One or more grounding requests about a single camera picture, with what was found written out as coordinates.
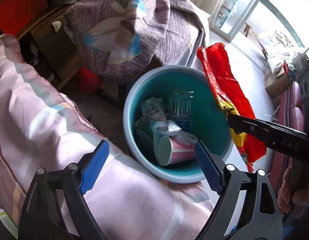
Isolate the pink paper cup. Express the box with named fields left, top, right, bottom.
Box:
left=155, top=133, right=197, bottom=166

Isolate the clear plastic bag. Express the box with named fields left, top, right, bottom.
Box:
left=140, top=97, right=197, bottom=146

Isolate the blue label water bottle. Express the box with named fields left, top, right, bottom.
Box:
left=168, top=91, right=194, bottom=132

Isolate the red plastic bag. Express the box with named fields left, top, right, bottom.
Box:
left=197, top=42, right=267, bottom=172

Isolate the green white medicine box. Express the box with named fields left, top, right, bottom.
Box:
left=135, top=117, right=153, bottom=152

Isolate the green lid supplement bottle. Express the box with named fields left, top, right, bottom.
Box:
left=0, top=209, right=18, bottom=239

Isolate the teal trash bin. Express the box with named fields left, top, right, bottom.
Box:
left=123, top=65, right=233, bottom=184

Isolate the right hand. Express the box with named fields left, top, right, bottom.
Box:
left=277, top=166, right=309, bottom=217

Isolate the small cardboard box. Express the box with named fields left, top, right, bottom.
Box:
left=264, top=66, right=292, bottom=99

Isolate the pink plaid tablecloth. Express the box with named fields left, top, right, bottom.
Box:
left=0, top=35, right=213, bottom=239

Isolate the wooden stool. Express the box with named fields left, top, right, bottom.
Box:
left=243, top=22, right=253, bottom=37

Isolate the red gift box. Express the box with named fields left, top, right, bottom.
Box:
left=0, top=0, right=48, bottom=35

